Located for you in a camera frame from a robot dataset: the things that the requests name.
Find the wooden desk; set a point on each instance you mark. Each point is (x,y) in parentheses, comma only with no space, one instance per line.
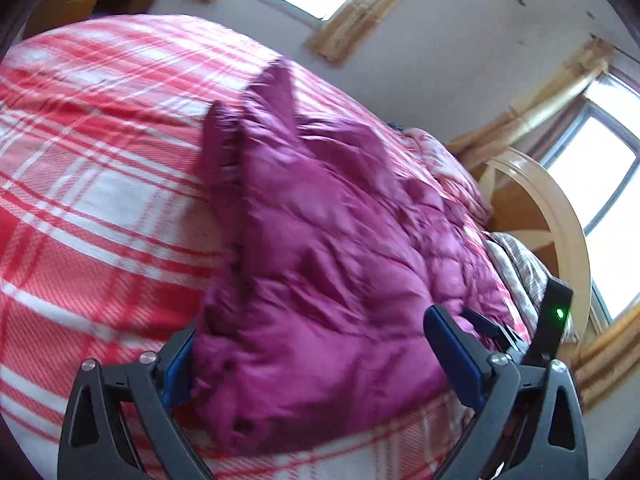
(75,0)

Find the pink folded quilt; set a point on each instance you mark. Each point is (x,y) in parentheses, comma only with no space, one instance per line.
(450,165)

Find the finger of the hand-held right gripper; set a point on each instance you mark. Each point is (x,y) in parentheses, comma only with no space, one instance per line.
(482,322)

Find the purple down jacket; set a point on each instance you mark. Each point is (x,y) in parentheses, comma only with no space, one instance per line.
(325,260)

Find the wooden headboard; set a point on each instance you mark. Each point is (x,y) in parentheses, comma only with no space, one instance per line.
(550,195)

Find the grey striped pillow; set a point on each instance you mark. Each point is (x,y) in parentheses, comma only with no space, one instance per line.
(525,265)

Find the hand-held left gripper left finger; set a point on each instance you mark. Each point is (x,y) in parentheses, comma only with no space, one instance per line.
(177,367)

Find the red plaid bed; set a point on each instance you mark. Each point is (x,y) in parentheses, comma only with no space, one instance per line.
(100,210)

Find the window behind headboard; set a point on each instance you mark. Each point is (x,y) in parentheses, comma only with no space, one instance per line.
(595,175)

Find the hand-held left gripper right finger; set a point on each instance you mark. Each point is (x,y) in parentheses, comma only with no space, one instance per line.
(455,350)

